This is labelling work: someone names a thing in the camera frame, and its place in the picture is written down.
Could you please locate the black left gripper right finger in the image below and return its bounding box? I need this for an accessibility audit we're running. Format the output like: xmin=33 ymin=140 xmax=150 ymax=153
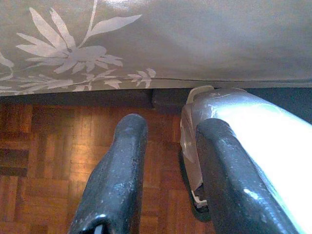
xmin=195 ymin=118 xmax=303 ymax=234

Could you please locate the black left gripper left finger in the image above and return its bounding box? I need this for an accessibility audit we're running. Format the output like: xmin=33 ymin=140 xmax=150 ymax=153
xmin=69 ymin=113 xmax=149 ymax=234

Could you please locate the dark bed frame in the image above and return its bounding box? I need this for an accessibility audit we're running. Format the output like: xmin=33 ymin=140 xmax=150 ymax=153
xmin=0 ymin=81 xmax=312 ymax=117

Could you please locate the grey floral bed sheet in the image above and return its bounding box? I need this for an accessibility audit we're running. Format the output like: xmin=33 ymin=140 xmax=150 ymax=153
xmin=0 ymin=0 xmax=312 ymax=96

